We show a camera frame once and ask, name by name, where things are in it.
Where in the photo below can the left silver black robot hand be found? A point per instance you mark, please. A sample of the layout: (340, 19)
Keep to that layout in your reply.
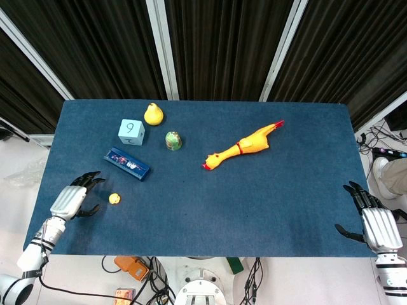
(68, 199)

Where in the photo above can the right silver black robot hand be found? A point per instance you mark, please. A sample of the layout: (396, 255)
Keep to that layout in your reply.
(378, 222)

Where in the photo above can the pale yellow round toy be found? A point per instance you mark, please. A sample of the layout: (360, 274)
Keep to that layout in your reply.
(114, 199)

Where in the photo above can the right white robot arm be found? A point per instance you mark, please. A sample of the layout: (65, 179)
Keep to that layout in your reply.
(391, 276)

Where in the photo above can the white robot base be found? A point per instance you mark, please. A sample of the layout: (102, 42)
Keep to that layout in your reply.
(201, 286)

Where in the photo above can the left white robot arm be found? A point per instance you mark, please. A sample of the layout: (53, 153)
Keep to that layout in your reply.
(30, 254)

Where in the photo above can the yellow pear toy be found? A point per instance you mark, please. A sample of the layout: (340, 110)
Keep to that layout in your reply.
(153, 115)

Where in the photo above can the yellow rubber chicken toy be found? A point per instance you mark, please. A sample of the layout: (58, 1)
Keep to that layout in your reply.
(241, 147)

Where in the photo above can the person's white shoe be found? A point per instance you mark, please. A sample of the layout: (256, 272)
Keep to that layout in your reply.
(383, 178)

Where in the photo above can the clear plastic wrap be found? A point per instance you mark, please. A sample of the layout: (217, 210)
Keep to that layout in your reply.
(27, 173)

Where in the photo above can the person's beige trouser leg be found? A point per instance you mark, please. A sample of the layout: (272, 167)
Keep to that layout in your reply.
(395, 174)

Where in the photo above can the dark blue rectangular box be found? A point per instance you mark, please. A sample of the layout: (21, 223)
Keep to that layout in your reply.
(126, 163)

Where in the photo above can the black power strip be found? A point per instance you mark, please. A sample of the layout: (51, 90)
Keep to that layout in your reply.
(389, 153)

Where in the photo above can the light blue number cube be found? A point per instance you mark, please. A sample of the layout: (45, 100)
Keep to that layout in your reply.
(131, 131)

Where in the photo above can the orange power device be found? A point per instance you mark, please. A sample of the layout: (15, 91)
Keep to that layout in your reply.
(131, 268)

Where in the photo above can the black box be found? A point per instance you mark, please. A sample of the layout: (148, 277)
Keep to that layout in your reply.
(397, 119)

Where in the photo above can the small orange printed box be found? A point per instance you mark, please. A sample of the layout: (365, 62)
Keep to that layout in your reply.
(124, 294)

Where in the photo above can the blue table cloth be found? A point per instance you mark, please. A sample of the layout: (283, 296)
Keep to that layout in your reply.
(203, 203)

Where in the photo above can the green block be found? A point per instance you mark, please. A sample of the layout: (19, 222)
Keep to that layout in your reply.
(234, 265)

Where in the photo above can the black curtain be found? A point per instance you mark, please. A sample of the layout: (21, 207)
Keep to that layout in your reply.
(222, 47)

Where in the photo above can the white frame post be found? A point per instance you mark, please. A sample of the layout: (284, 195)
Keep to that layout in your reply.
(162, 51)
(380, 116)
(33, 58)
(280, 51)

